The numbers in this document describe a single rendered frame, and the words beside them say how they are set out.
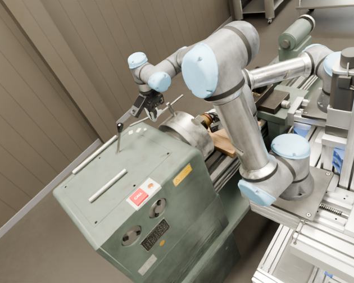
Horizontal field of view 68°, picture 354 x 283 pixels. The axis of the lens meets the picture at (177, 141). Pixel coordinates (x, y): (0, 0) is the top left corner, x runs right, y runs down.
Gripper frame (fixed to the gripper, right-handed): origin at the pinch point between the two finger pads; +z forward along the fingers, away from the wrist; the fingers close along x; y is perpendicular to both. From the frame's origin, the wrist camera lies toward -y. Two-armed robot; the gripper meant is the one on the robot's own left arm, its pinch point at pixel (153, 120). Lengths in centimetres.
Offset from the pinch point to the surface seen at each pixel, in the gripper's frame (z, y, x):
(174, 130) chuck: 8.4, 5.9, -7.2
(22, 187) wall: 145, -91, 175
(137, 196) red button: 0.2, -32.0, -24.7
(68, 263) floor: 149, -99, 63
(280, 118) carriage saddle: 33, 64, -36
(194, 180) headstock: 14.6, -7.4, -31.2
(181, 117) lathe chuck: 7.7, 14.4, -4.2
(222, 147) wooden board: 38, 28, -20
